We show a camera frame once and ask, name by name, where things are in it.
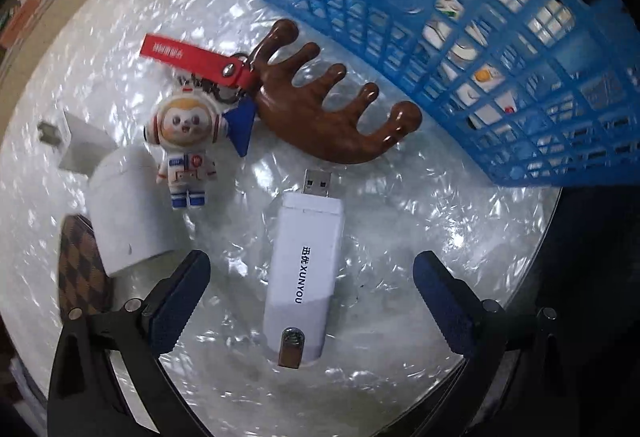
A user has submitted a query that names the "white USB dongle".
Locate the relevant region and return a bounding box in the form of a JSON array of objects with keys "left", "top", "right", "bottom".
[{"left": 263, "top": 168, "right": 345, "bottom": 369}]

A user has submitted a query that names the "brown checkered wallet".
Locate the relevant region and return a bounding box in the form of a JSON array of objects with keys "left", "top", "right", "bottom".
[{"left": 57, "top": 214, "right": 115, "bottom": 318}]

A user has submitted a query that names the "astronaut keychain with red strap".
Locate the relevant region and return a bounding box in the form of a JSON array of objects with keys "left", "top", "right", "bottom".
[{"left": 140, "top": 33, "right": 258, "bottom": 210}]

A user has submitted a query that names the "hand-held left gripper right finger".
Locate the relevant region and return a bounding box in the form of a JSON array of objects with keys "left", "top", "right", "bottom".
[{"left": 412, "top": 251, "right": 593, "bottom": 437}]

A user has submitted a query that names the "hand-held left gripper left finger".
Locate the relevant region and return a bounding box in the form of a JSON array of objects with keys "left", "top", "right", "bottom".
[{"left": 47, "top": 249, "right": 211, "bottom": 437}]

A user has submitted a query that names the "white charger adapter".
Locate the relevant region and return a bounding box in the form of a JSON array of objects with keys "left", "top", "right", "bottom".
[{"left": 37, "top": 112, "right": 113, "bottom": 175}]

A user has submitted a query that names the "brown wooden antler comb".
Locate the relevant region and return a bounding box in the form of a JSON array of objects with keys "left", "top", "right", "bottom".
[{"left": 248, "top": 18, "right": 423, "bottom": 164}]

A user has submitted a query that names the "white rounded earbuds case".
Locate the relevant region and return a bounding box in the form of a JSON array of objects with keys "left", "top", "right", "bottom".
[{"left": 89, "top": 148, "right": 177, "bottom": 277}]

